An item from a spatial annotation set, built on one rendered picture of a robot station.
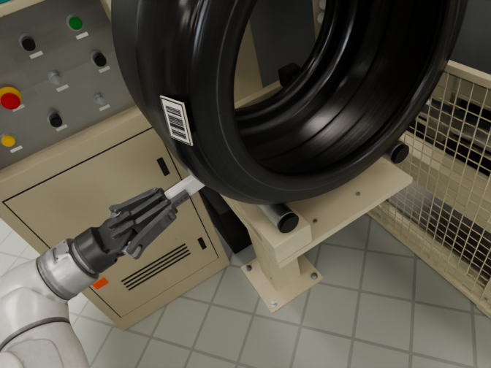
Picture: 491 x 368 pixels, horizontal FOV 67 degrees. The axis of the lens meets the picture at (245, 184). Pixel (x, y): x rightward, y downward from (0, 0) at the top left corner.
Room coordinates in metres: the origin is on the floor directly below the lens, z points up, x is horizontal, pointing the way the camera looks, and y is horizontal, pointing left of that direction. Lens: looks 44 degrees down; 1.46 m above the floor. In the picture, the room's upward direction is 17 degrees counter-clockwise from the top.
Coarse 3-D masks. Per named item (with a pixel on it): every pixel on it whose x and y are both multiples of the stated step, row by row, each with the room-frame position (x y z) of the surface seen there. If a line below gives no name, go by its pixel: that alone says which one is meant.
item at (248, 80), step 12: (252, 36) 0.84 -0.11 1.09; (240, 48) 0.82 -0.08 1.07; (252, 48) 0.83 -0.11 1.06; (240, 60) 0.82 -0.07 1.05; (252, 60) 0.83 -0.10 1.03; (240, 72) 0.82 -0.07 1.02; (252, 72) 0.83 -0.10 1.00; (240, 84) 0.82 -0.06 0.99; (252, 84) 0.83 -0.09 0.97; (240, 96) 0.82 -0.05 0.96; (252, 240) 0.90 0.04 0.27; (264, 252) 0.80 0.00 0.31; (264, 264) 0.84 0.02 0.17; (288, 264) 0.82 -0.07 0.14; (276, 276) 0.80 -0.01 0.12; (288, 276) 0.82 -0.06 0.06; (276, 288) 0.80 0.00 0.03
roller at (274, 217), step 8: (264, 208) 0.48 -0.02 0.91; (272, 208) 0.46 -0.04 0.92; (280, 208) 0.46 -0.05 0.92; (288, 208) 0.45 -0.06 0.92; (272, 216) 0.45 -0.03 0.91; (280, 216) 0.44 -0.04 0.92; (288, 216) 0.43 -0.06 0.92; (296, 216) 0.44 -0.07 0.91; (280, 224) 0.43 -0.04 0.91; (288, 224) 0.43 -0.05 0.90; (296, 224) 0.43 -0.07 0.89; (288, 232) 0.43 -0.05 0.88
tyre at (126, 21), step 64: (128, 0) 0.52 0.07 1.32; (192, 0) 0.42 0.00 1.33; (256, 0) 0.42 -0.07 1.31; (384, 0) 0.73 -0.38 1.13; (448, 0) 0.53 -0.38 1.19; (128, 64) 0.52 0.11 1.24; (192, 64) 0.40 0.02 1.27; (320, 64) 0.76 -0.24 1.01; (384, 64) 0.67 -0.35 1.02; (192, 128) 0.40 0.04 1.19; (256, 128) 0.69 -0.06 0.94; (320, 128) 0.66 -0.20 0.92; (384, 128) 0.50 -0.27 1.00; (256, 192) 0.41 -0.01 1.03; (320, 192) 0.44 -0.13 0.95
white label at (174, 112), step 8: (160, 96) 0.41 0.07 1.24; (168, 104) 0.40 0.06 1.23; (176, 104) 0.39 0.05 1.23; (168, 112) 0.41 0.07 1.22; (176, 112) 0.39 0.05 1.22; (184, 112) 0.38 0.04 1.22; (168, 120) 0.41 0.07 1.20; (176, 120) 0.40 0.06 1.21; (184, 120) 0.38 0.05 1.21; (168, 128) 0.41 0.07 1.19; (176, 128) 0.40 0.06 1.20; (184, 128) 0.39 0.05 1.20; (176, 136) 0.40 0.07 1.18; (184, 136) 0.39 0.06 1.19; (192, 144) 0.38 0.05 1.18
